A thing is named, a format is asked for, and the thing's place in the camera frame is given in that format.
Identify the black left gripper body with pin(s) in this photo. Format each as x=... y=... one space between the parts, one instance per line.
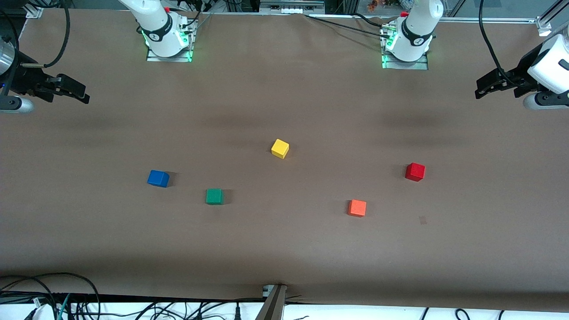
x=518 y=74

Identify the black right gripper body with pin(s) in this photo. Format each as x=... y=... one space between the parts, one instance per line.
x=27 y=79

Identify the red wooden block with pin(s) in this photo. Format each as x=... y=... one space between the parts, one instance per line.
x=414 y=171

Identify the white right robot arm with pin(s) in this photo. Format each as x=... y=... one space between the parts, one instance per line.
x=155 y=22

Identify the blue wooden block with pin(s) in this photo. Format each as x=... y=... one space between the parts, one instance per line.
x=158 y=178

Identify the green wooden block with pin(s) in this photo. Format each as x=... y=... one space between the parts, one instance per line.
x=214 y=196

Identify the orange wooden block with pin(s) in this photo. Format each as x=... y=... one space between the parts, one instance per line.
x=357 y=208

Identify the yellow wooden block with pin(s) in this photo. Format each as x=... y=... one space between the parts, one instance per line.
x=279 y=148

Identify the grey metal box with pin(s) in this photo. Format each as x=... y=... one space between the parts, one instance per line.
x=291 y=6

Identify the black power plug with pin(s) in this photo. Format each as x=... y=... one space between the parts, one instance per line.
x=237 y=312

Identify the small metal corner bracket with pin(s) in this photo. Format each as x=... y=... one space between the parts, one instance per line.
x=34 y=11

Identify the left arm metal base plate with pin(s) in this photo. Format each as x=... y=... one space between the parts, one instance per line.
x=420 y=64

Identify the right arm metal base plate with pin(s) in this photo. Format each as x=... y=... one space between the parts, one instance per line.
x=186 y=52

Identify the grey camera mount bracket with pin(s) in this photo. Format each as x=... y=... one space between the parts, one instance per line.
x=273 y=304

